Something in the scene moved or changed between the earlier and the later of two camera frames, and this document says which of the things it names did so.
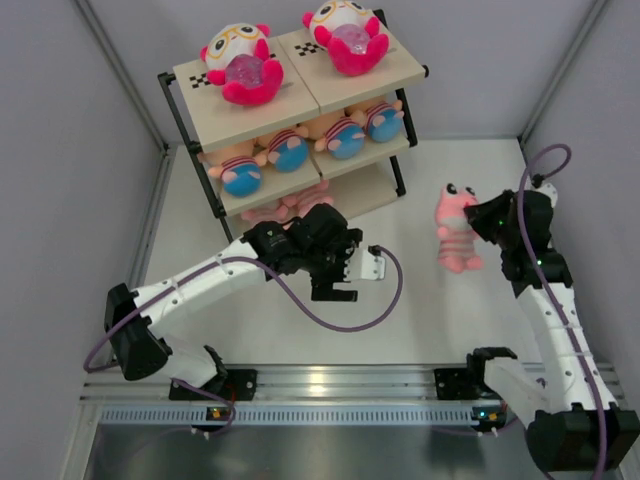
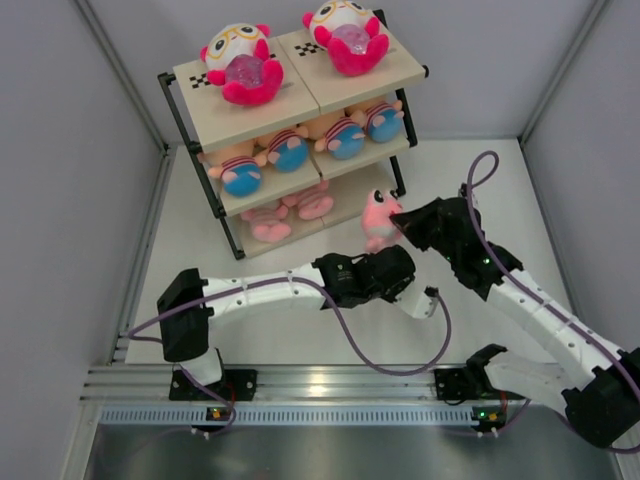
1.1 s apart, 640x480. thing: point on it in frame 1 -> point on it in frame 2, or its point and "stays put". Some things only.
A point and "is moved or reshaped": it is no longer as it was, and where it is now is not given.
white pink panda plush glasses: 237,58 stays put
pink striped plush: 456,235 is moved or reshaped
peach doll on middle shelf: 382,120 stays put
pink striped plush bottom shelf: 277,212 stays put
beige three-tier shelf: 321,127 stays put
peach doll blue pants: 237,166 stays put
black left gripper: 322,289 -> 397,288
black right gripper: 477,213 -> 411,224
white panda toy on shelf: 350,31 stays put
